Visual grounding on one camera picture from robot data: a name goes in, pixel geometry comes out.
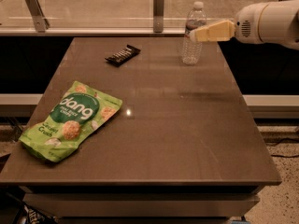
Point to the middle metal railing bracket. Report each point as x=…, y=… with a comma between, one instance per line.
x=158, y=16

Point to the green rice chip bag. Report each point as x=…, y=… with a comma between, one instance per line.
x=81, y=112

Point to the black snack bar wrapper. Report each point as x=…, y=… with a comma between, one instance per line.
x=123, y=55

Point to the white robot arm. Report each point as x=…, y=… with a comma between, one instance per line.
x=282, y=26

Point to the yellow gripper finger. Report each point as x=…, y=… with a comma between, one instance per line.
x=217, y=31

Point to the glass railing panel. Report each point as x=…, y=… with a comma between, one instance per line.
x=90, y=14

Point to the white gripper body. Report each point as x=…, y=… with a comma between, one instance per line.
x=247, y=27

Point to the left metal railing bracket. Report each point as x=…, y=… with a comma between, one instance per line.
x=40, y=21

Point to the clear plastic water bottle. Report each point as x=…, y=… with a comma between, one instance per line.
x=196, y=18

